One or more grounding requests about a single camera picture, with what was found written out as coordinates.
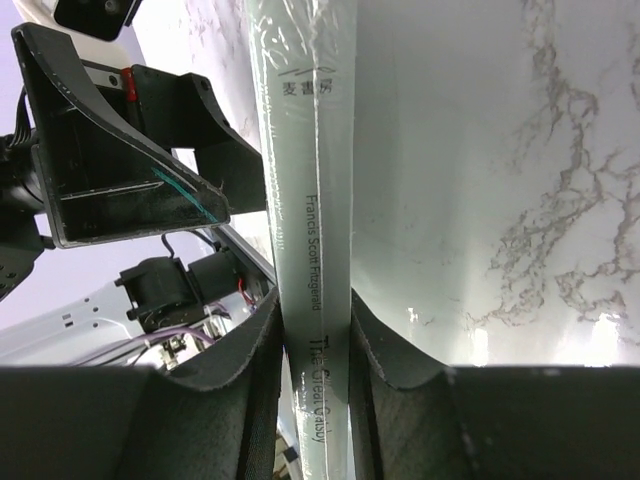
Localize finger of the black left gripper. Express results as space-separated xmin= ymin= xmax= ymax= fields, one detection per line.
xmin=132 ymin=65 xmax=266 ymax=215

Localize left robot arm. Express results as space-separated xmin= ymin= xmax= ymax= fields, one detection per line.
xmin=1 ymin=23 xmax=271 ymax=366

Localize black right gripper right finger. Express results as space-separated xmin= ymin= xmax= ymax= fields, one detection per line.
xmin=349 ymin=297 xmax=639 ymax=479

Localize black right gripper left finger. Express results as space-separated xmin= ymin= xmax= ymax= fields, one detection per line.
xmin=1 ymin=291 xmax=283 ymax=479

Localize clear plastic file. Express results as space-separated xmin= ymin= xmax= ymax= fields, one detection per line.
xmin=247 ymin=0 xmax=501 ymax=480

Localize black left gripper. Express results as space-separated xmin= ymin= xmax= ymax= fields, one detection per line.
xmin=1 ymin=23 xmax=230 ymax=248

